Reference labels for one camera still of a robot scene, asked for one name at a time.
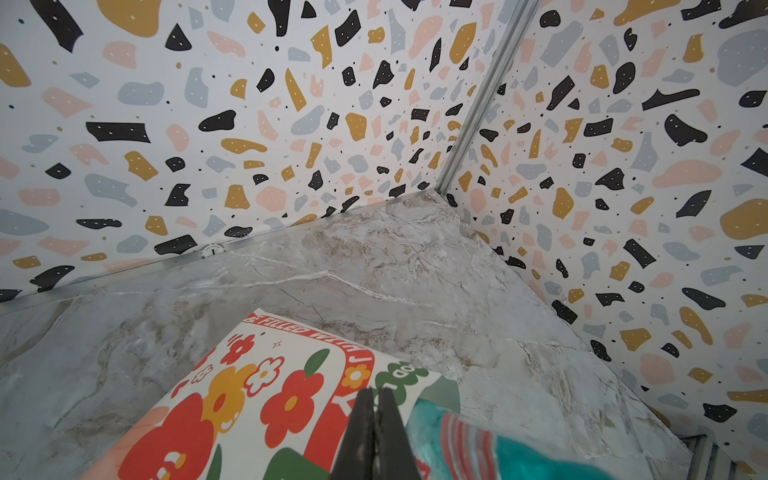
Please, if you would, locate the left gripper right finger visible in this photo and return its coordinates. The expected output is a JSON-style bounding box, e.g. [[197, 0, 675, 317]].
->
[[374, 388, 421, 480]]

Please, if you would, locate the teal berry mint candy bag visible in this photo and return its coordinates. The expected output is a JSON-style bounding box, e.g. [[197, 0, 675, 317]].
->
[[406, 400, 611, 480]]

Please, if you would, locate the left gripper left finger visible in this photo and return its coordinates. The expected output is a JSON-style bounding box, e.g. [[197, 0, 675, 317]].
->
[[329, 388, 376, 480]]

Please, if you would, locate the white floral paper bag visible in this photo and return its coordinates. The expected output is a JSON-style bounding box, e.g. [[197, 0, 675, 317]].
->
[[86, 311, 460, 479]]

